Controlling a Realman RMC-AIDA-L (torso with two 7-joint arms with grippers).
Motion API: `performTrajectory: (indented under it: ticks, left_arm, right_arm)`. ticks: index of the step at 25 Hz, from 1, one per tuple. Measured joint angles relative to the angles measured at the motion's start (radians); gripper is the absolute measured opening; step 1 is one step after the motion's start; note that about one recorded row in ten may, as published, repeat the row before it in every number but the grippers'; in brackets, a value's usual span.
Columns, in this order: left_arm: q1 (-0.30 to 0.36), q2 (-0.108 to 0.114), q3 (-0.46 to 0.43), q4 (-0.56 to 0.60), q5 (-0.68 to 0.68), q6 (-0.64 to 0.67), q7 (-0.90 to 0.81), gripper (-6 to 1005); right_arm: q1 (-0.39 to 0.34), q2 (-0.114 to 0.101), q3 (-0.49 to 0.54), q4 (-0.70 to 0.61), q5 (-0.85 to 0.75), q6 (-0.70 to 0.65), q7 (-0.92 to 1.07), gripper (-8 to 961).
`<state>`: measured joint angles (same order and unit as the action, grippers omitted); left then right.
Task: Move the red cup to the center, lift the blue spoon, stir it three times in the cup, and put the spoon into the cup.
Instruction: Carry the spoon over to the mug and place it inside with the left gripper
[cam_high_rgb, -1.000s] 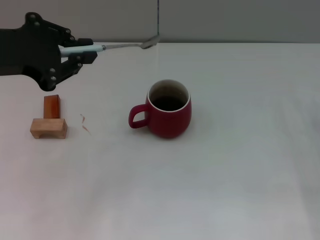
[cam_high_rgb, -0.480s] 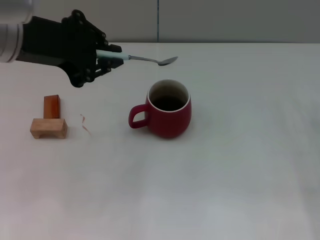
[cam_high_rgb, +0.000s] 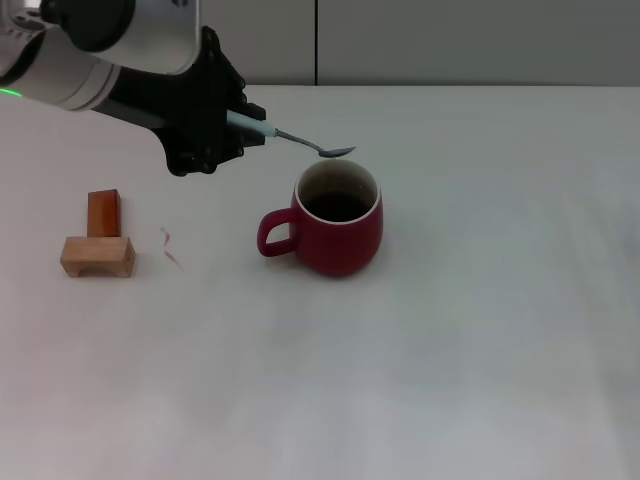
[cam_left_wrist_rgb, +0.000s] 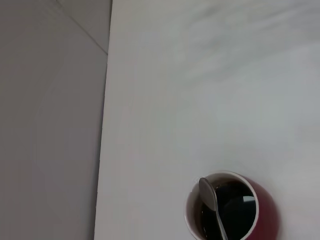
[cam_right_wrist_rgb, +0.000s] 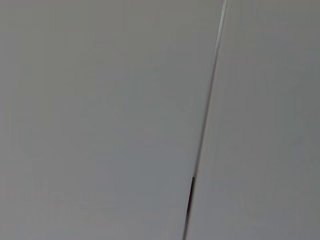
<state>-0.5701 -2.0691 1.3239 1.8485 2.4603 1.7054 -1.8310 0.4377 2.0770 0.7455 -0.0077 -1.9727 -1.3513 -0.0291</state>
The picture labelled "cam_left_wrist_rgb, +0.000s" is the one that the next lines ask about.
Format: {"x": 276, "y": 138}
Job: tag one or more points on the red ceramic mug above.
{"x": 266, "y": 207}

